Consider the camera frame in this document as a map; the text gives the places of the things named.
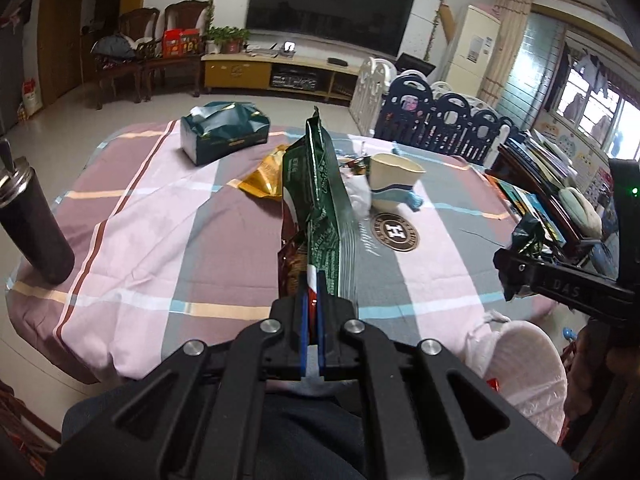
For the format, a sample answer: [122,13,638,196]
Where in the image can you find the red gift box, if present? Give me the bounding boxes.
[162,28,204,59]

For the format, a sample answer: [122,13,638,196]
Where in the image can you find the red cracker packet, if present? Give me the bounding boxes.
[276,232,315,306]

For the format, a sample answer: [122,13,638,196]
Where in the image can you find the stack of books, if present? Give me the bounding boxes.
[505,130,576,186]

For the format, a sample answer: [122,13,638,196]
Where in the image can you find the clear white plastic bag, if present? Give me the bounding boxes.
[344,174,374,218]

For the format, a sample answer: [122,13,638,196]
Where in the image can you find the black monitor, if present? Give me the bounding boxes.
[395,52,436,76]

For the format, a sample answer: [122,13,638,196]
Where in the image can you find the dark green wrapper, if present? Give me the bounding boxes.
[507,209,547,302]

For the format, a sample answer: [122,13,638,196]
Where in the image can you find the window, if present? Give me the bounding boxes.
[555,45,640,162]

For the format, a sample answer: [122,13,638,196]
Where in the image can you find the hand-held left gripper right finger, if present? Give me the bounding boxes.
[315,270,576,480]

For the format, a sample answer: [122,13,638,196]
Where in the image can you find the green snack bag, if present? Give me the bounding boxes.
[281,105,360,311]

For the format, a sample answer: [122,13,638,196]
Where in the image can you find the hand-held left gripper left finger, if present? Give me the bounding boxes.
[45,267,313,480]

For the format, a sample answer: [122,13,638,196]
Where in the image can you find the grey-green cushion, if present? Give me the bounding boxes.
[557,187,604,239]

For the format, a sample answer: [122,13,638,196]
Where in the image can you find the black television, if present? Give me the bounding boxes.
[246,0,419,60]

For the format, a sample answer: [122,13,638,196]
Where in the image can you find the black thermos bottle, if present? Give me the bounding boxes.
[0,139,76,285]

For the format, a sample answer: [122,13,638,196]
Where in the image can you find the children's wall chart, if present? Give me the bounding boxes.
[585,152,609,196]
[542,122,566,149]
[565,132,589,166]

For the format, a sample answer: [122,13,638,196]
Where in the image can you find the pink grey checkered tablecloth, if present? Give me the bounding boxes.
[5,120,548,386]

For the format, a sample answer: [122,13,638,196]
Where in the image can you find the potted green plant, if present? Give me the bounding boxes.
[206,26,251,55]

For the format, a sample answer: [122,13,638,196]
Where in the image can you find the wooden television cabinet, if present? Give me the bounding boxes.
[201,52,366,107]

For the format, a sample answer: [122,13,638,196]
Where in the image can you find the green tissue box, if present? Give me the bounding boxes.
[180,101,272,167]

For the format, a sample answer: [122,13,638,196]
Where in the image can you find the cream paper bowl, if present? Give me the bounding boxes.
[369,153,426,214]

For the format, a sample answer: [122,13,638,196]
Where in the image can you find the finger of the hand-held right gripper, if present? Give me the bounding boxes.
[492,247,640,319]

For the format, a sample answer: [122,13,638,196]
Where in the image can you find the pile of picture books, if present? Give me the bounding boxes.
[487,175,566,247]

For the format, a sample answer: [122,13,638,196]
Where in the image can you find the beige curtain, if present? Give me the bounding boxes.
[475,0,534,109]

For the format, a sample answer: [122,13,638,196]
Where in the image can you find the hanging clothes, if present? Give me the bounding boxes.
[575,55,609,91]

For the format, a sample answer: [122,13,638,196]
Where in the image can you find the dark wooden side table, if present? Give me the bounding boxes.
[492,142,617,272]

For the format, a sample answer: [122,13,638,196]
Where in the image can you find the black bag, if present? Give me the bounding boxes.
[91,34,139,61]

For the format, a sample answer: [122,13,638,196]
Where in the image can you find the white standing air conditioner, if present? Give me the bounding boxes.
[445,4,501,100]

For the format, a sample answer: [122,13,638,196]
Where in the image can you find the small brown wrapper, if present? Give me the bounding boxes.
[340,156,371,177]

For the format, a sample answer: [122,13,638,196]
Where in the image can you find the black audio receiver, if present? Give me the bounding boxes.
[270,72,321,92]

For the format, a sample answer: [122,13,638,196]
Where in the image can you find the red white bag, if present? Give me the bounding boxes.
[20,77,44,116]

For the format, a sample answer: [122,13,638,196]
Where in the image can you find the white wastebasket with plastic liner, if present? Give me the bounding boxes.
[464,310,569,444]

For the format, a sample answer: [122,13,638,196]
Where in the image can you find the gold snack bag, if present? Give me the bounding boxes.
[236,144,292,202]

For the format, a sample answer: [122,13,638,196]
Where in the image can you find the navy playpen fence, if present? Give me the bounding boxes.
[375,74,521,169]

